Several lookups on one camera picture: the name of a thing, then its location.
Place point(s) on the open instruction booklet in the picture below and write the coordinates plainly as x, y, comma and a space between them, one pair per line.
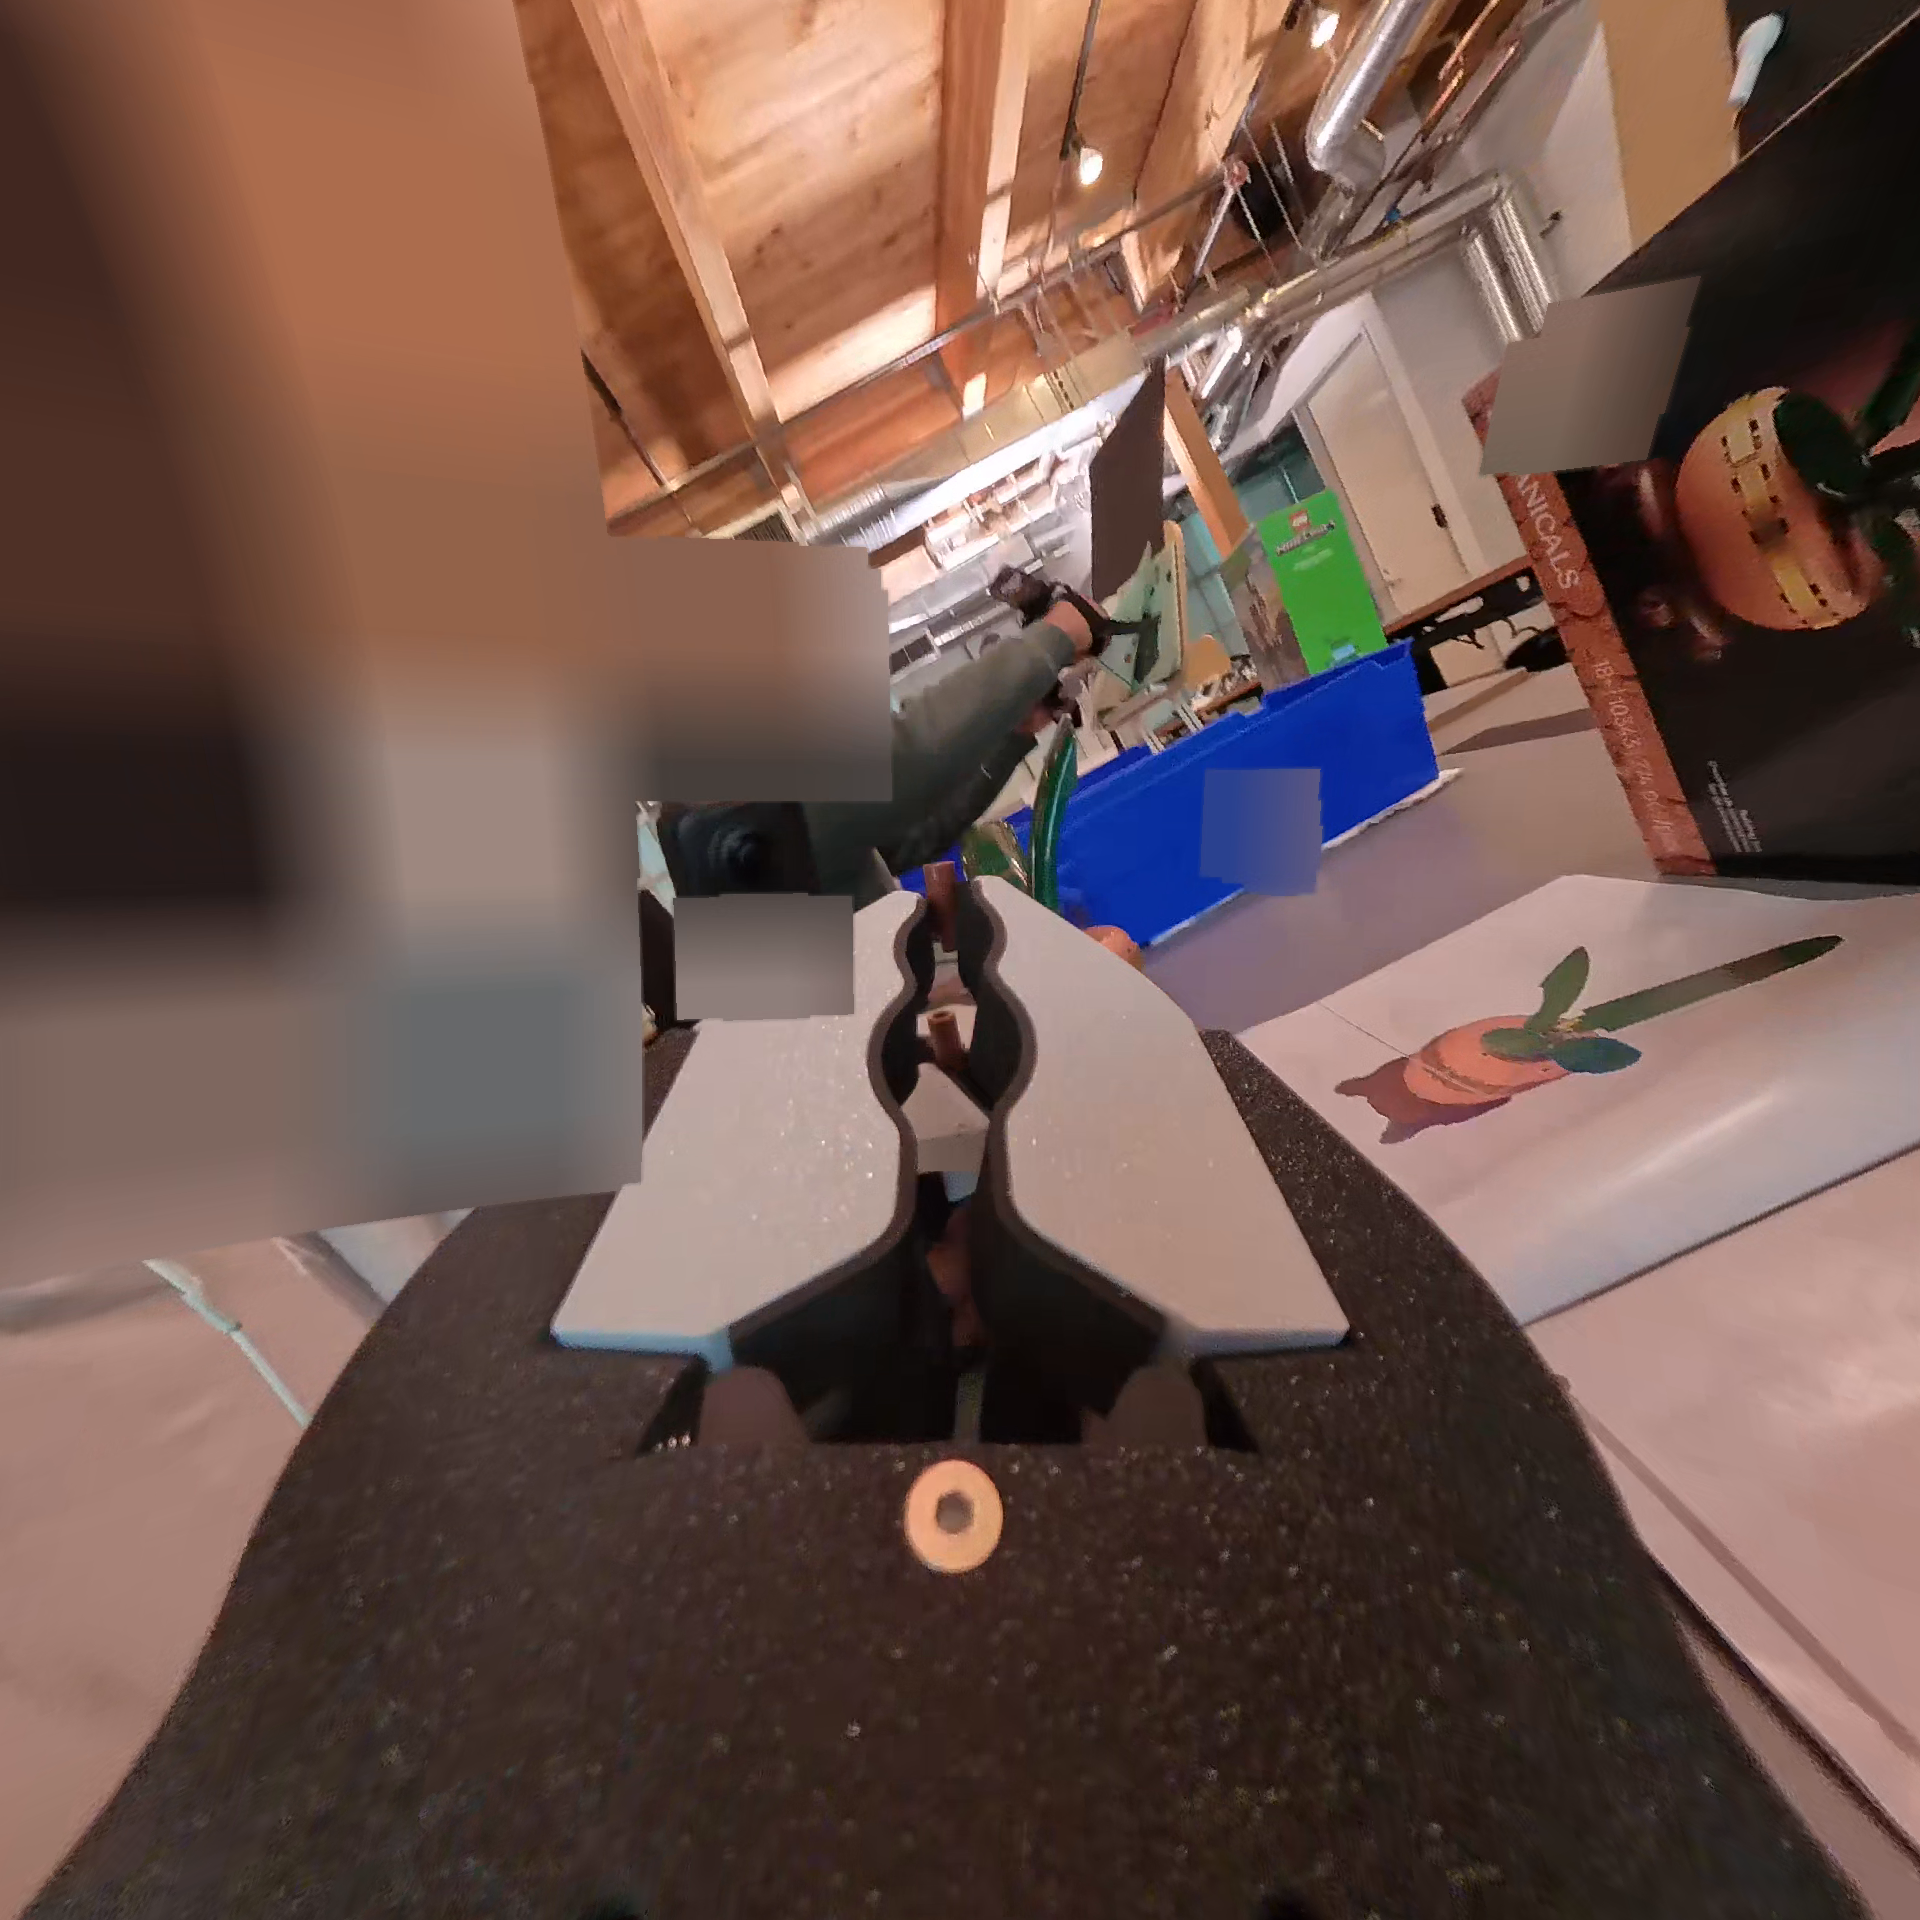
1651, 1049

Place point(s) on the brown toy stem piece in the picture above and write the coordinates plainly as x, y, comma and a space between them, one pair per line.
944, 902

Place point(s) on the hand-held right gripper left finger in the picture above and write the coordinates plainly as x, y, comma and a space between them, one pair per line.
751, 1171

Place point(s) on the wooden table black legs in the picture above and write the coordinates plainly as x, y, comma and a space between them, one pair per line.
1478, 588

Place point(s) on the green toy set box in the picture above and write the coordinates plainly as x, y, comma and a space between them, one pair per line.
1330, 585

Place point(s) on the silver air duct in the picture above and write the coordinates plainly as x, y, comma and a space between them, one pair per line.
1359, 90

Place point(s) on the black wall panel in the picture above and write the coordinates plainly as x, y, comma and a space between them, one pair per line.
1846, 59

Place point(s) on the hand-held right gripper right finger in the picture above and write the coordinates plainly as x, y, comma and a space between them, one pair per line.
1141, 1171

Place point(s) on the toy brick flower pot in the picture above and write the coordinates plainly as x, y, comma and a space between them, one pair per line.
1060, 810

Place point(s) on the dark orchid toy set box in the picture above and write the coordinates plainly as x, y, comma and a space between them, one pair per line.
1771, 721

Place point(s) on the blue plastic bin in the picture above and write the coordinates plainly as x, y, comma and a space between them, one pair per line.
1349, 734

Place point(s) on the white paper sheet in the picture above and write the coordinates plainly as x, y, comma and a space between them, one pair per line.
1403, 796

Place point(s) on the black hanging panel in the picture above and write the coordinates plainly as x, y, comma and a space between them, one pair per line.
1132, 480

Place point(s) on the grey desk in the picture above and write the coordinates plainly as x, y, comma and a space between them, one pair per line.
1276, 960

